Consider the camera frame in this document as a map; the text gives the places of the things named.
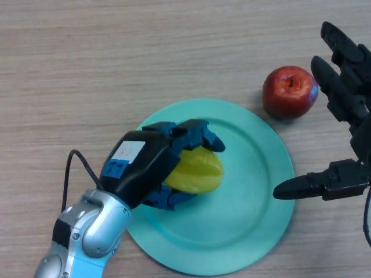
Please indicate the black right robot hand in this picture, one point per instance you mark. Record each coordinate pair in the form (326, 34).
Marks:
(347, 95)

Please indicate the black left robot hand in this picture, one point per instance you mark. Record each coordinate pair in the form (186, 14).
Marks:
(145, 165)

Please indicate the yellow starfruit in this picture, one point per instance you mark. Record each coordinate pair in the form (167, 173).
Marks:
(200, 173)

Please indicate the green round plate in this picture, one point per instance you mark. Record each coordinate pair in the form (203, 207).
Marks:
(246, 208)

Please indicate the red apple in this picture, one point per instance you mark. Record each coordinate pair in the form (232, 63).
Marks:
(288, 94)

